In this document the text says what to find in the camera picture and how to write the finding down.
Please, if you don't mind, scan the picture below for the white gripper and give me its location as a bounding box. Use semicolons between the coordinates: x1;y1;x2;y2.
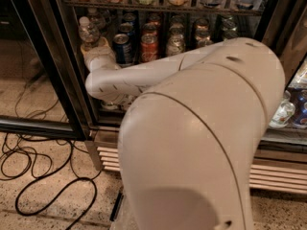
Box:
80;36;117;71

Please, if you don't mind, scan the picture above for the clear water bottle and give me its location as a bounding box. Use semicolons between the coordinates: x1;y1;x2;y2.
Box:
79;16;100;51
87;8;106;34

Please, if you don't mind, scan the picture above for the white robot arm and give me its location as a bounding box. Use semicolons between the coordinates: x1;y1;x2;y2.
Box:
85;37;285;230

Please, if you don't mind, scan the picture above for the stainless steel fridge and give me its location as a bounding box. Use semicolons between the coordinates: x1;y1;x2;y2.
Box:
57;0;307;194

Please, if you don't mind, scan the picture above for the open glass fridge door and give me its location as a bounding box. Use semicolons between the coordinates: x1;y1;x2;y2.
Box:
0;0;89;140

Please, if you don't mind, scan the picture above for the blue Pepsi can front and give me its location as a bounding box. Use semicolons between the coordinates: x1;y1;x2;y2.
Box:
112;34;132;66

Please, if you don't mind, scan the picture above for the red Coca-Cola can front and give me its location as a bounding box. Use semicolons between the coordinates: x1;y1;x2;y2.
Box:
141;34;158;62

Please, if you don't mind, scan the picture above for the clear plastic storage bin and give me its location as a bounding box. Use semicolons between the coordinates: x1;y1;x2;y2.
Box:
109;188;125;230

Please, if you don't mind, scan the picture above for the white can right compartment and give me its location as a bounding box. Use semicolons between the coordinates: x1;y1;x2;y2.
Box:
269;101;295;128

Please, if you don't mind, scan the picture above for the blue can right compartment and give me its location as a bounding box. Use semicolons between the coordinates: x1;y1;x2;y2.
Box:
292;90;307;128

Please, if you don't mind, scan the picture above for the upper wire shelf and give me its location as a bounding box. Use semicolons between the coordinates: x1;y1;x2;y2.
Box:
63;0;264;16

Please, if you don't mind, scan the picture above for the black floor cable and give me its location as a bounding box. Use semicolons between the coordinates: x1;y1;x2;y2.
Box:
0;131;99;230

